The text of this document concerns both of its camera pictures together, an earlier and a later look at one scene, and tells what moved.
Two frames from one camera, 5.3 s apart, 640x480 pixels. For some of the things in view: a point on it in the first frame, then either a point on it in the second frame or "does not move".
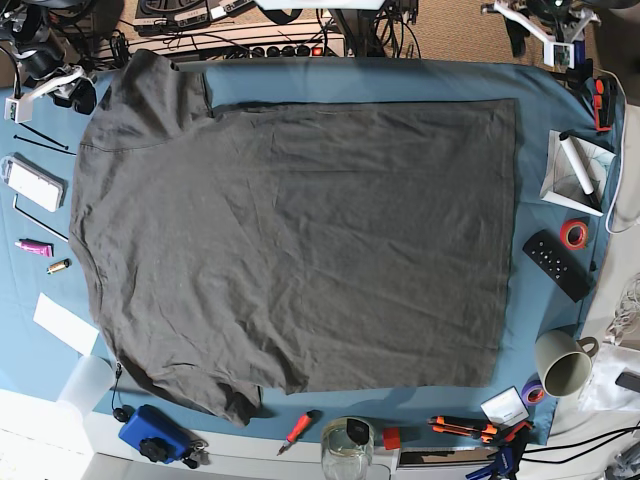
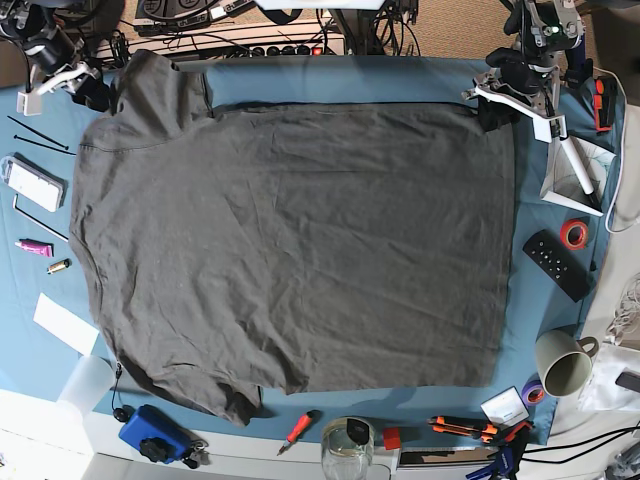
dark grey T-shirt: x=310 y=246 does not move
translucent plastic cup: x=88 y=385 does not move
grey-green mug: x=563 y=362 does not move
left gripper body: x=558 y=50 to x=527 y=84
